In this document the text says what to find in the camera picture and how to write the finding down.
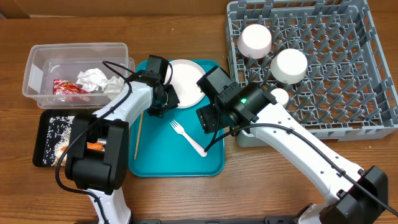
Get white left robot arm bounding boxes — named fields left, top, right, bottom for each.
left=60, top=55, right=179, bottom=223

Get white napkin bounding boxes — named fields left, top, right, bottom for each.
left=76, top=68, right=108, bottom=93
left=103, top=76, right=124, bottom=100

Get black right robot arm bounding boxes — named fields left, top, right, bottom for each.
left=197, top=66, right=397, bottom=223

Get orange carrot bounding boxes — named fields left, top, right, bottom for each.
left=60, top=142, right=105, bottom=152

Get white bowl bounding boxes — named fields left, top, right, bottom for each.
left=271, top=49, right=308, bottom=84

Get red snack wrapper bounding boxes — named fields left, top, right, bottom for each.
left=53, top=79, right=91, bottom=103

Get frosted white cup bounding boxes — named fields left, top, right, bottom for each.
left=271, top=88, right=289, bottom=108

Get grey dishwasher rack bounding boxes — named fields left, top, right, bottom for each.
left=226, top=1, right=397, bottom=141

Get black tray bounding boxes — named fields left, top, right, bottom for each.
left=32, top=109, right=94, bottom=167

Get wooden chopstick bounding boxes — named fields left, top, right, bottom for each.
left=134, top=112, right=144, bottom=160

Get spilled rice and nuts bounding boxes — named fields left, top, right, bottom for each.
left=42, top=116, right=75, bottom=167

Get bowl with rice and nuts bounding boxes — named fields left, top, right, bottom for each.
left=237, top=24, right=272, bottom=59

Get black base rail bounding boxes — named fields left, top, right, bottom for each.
left=129, top=215, right=296, bottom=224

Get large white plate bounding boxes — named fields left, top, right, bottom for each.
left=165, top=59, right=205, bottom=109

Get clear plastic bin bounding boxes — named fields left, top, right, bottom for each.
left=22, top=42, right=135, bottom=109

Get white plastic fork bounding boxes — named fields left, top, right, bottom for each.
left=170, top=119, right=207, bottom=157

